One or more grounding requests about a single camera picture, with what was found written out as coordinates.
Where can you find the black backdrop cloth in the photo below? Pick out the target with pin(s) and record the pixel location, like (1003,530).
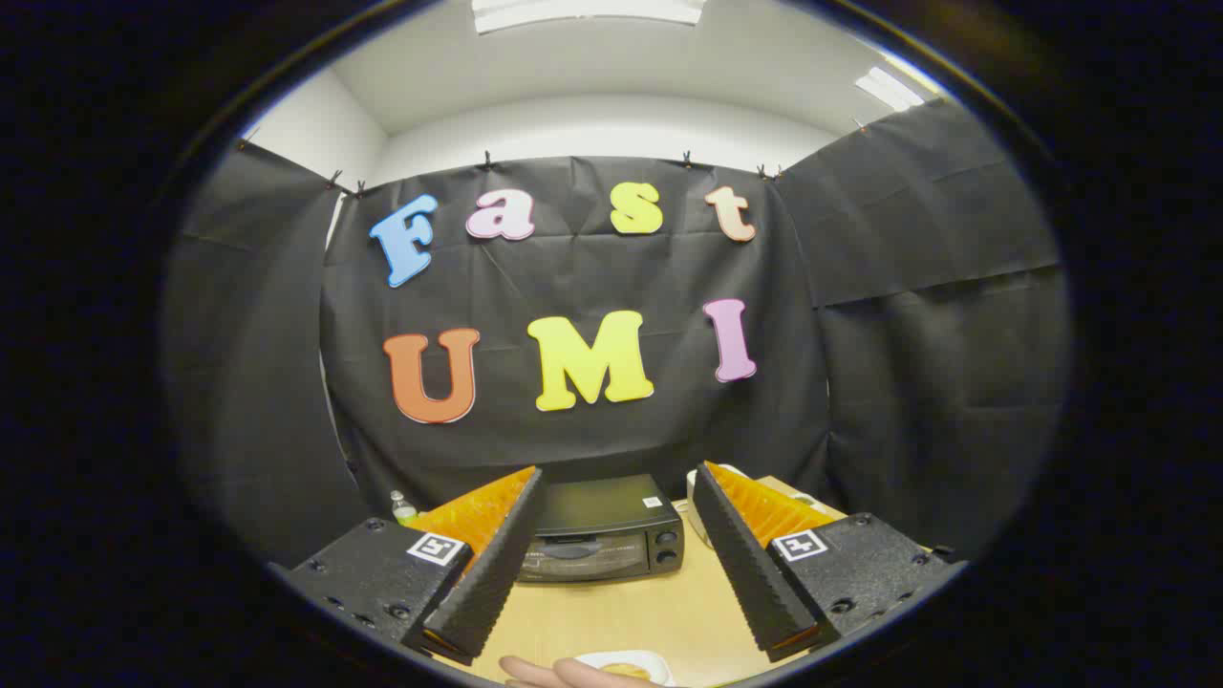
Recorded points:
(573,277)

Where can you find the black toaster oven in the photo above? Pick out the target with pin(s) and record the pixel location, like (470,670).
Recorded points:
(602,506)

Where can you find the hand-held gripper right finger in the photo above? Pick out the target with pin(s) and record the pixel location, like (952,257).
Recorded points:
(740,564)

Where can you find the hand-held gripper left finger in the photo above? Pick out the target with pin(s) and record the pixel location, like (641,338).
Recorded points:
(497,564)

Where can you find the green label plastic bottle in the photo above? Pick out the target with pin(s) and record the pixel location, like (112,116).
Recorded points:
(402,507)

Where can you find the white plate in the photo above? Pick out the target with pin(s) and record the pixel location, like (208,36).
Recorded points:
(659,661)

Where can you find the small ceiling light panel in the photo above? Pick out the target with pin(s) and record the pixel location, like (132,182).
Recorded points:
(889,88)

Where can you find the round bread bun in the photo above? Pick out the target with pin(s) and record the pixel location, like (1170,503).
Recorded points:
(626,671)

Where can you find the white pop-up toaster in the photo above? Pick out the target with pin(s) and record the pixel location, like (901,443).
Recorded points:
(702,516)

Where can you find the large ceiling light panel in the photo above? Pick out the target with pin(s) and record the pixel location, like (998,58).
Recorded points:
(588,11)

